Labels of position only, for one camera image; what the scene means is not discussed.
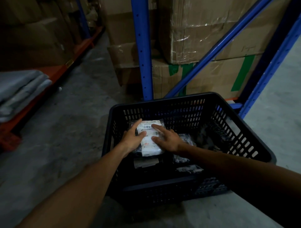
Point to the person's left hand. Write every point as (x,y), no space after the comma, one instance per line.
(131,142)

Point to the person's right hand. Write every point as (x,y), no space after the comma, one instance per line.
(171,142)

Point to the person's right thumb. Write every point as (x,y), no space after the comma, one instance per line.
(157,140)

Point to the person's left thumb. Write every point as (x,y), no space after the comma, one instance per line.
(142,134)

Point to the black parcel with white label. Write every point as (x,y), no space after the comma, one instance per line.
(150,146)

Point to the person's left forearm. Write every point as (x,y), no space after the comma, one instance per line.
(77,190)

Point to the person's right forearm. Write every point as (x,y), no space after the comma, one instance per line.
(239,176)

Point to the black parcel with grey label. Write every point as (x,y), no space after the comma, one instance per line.
(145,162)

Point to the small black wrapped parcel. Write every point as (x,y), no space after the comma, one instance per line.
(189,168)

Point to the crumpled black plastic bag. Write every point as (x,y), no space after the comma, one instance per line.
(211,138)

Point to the black plastic basket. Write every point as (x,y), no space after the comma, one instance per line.
(235,143)

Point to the dented cardboard box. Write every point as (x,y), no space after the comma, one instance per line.
(122,56)

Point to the blue perforated rack upright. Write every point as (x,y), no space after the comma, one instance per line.
(143,51)

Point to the cardboard box with green tape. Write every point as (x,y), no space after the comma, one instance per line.
(216,77)

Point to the orange rack beam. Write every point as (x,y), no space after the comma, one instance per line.
(58,70)

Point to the blue diagonal rack brace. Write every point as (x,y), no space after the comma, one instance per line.
(216,48)

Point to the plain cardboard box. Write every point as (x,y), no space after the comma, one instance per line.
(120,21)

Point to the large tape-wrapped cardboard box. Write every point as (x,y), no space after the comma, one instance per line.
(199,30)

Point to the stack of grey folded bags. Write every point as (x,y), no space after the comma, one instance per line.
(21,91)

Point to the stack of dark cardboard boxes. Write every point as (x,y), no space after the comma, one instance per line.
(33,32)

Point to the thin blue rack post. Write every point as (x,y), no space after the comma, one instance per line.
(83,21)

